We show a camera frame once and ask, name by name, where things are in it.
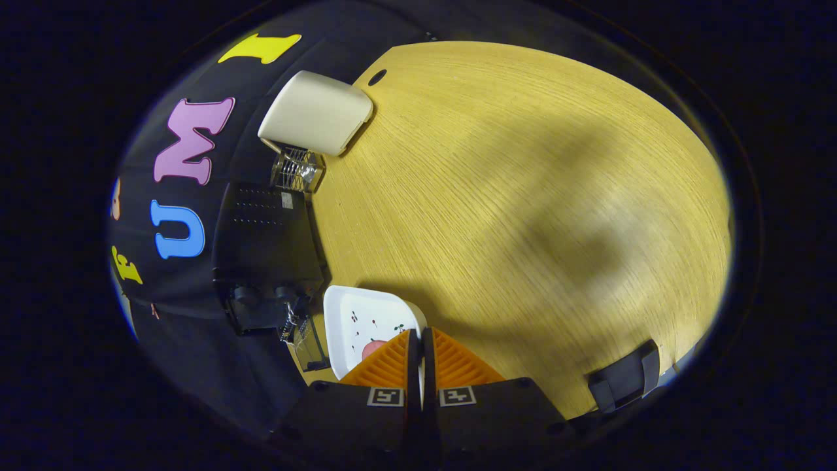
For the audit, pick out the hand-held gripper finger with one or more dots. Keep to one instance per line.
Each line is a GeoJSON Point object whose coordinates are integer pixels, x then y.
{"type": "Point", "coordinates": [428, 373]}
{"type": "Point", "coordinates": [413, 373]}

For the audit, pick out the pink ham slice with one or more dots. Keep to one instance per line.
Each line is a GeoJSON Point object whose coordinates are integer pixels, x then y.
{"type": "Point", "coordinates": [373, 348]}

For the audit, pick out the white square plate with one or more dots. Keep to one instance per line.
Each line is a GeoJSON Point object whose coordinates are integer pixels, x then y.
{"type": "Point", "coordinates": [353, 307]}

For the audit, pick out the black toaster oven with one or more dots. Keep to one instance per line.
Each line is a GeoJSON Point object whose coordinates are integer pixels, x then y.
{"type": "Point", "coordinates": [261, 242]}

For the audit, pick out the white bread toaster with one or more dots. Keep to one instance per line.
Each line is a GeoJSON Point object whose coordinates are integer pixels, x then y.
{"type": "Point", "coordinates": [317, 111]}

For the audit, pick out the orange clip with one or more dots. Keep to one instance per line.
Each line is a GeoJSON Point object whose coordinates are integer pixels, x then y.
{"type": "Point", "coordinates": [155, 311]}

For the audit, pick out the black table edge bracket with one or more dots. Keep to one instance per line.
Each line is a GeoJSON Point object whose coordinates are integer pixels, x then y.
{"type": "Point", "coordinates": [621, 379]}

